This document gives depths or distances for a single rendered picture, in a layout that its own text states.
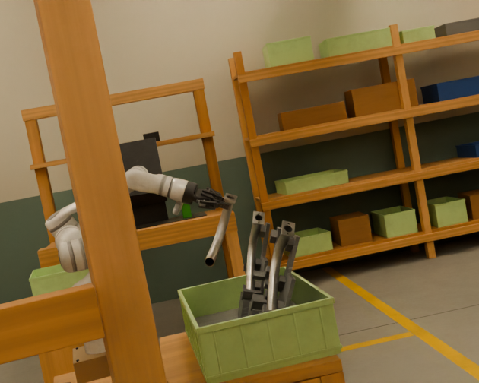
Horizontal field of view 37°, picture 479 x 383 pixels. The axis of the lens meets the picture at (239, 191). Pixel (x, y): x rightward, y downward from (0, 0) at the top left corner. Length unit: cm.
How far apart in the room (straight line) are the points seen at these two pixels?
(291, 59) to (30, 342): 562
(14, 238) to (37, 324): 600
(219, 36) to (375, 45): 151
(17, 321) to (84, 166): 28
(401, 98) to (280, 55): 120
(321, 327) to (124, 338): 96
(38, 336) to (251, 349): 99
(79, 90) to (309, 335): 116
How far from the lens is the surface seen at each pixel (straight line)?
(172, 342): 267
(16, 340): 126
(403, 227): 697
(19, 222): 722
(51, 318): 126
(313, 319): 217
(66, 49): 130
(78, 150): 129
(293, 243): 224
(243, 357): 215
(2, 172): 722
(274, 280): 223
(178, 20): 719
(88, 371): 214
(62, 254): 209
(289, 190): 663
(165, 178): 239
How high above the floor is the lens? 148
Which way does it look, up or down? 5 degrees down
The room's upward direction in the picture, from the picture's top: 11 degrees counter-clockwise
